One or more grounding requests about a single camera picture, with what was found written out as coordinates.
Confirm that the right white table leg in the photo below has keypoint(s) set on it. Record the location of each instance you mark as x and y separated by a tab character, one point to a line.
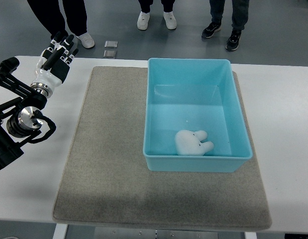
250	235

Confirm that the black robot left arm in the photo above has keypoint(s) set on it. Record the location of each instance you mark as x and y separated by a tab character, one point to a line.
21	119

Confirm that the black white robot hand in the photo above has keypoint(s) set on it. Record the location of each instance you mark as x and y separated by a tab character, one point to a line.
54	64

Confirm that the metal table base plate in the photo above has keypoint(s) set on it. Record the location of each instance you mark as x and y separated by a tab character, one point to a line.
121	233

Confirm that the white bunny plush toy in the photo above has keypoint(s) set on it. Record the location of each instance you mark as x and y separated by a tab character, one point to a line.
190	143

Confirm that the blue plastic box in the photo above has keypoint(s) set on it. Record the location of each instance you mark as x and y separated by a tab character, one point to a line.
199	95

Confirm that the person in black trousers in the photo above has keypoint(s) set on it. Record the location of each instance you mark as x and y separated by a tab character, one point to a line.
49	14

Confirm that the upper metal floor plate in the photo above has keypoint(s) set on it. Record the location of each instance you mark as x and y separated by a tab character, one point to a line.
111	44

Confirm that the grey felt mat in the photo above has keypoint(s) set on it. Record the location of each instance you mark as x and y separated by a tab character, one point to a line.
106	181

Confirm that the white table leg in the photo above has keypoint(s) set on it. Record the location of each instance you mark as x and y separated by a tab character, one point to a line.
250	235
60	231

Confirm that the left white table leg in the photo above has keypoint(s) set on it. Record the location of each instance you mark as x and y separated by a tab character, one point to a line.
60	231

